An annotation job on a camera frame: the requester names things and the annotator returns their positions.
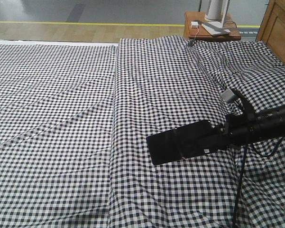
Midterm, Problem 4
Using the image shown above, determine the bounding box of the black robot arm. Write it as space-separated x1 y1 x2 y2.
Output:
179 89 285 158

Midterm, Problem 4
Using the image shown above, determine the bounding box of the wooden headboard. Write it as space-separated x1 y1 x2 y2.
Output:
256 0 285 64

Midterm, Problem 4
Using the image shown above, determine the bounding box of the white charger adapter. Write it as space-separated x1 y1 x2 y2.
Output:
191 21 199 29

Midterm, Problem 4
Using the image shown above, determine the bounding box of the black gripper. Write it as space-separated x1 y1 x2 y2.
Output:
180 89 256 154

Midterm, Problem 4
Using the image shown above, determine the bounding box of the black foldable smartphone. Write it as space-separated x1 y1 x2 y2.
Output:
147 120 227 165

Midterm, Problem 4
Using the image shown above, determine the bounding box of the wooden bedside table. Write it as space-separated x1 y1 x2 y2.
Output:
183 11 241 42

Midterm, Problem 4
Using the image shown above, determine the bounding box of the black white checkered bedsheet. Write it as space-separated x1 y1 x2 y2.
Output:
0 43 118 228

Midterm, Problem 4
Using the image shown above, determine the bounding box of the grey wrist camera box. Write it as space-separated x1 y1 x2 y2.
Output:
221 89 238 104

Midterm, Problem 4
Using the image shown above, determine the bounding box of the black white checkered duvet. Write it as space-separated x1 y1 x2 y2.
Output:
106 34 285 228

